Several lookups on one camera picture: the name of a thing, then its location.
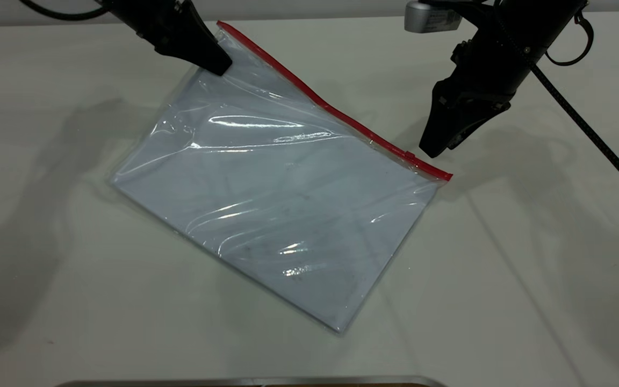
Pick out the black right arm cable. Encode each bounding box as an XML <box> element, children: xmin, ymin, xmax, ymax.
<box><xmin>495</xmin><ymin>0</ymin><xmax>619</xmax><ymax>211</ymax></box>

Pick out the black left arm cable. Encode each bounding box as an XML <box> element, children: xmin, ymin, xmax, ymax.
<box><xmin>19</xmin><ymin>0</ymin><xmax>107</xmax><ymax>22</ymax></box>

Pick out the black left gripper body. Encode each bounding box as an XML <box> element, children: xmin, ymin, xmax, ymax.
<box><xmin>103</xmin><ymin>0</ymin><xmax>188</xmax><ymax>48</ymax></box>

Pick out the clear plastic zip bag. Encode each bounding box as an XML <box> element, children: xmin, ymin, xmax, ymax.
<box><xmin>110</xmin><ymin>20</ymin><xmax>454</xmax><ymax>335</ymax></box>

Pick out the black cable loop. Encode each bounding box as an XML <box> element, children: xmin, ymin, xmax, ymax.
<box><xmin>545</xmin><ymin>10</ymin><xmax>595</xmax><ymax>67</ymax></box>

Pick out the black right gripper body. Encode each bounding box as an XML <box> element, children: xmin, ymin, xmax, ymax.
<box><xmin>433</xmin><ymin>37</ymin><xmax>545</xmax><ymax>106</ymax></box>

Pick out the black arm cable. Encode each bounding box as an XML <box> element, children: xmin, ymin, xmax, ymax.
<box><xmin>19</xmin><ymin>0</ymin><xmax>107</xmax><ymax>22</ymax></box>
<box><xmin>495</xmin><ymin>0</ymin><xmax>619</xmax><ymax>211</ymax></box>

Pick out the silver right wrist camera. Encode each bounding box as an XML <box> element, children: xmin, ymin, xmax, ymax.
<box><xmin>404</xmin><ymin>0</ymin><xmax>464</xmax><ymax>34</ymax></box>

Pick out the grey metal bar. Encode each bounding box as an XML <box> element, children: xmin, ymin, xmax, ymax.
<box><xmin>54</xmin><ymin>375</ymin><xmax>447</xmax><ymax>387</ymax></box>

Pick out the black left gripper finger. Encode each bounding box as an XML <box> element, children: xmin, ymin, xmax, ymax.
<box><xmin>153</xmin><ymin>3</ymin><xmax>234</xmax><ymax>76</ymax></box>

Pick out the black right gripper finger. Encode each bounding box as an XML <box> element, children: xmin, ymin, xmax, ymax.
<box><xmin>419</xmin><ymin>98</ymin><xmax>475</xmax><ymax>159</ymax></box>
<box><xmin>448</xmin><ymin>101</ymin><xmax>512</xmax><ymax>151</ymax></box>

